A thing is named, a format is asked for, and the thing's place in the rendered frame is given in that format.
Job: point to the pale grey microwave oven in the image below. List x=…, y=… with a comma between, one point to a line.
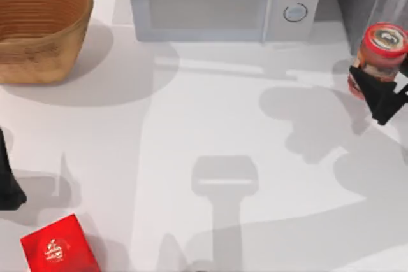
x=299, y=31

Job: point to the jar with red lid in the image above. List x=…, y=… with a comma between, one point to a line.
x=384, y=44

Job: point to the round microwave knob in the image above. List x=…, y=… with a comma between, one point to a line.
x=295, y=12

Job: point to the grey cabinet with dark inside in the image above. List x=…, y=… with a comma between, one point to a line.
x=354, y=4

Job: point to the woven brown basket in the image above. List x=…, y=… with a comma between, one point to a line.
x=38, y=46

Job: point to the microwave oven door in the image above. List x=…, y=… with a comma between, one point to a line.
x=204, y=1

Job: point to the red box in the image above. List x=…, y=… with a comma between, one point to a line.
x=59, y=246

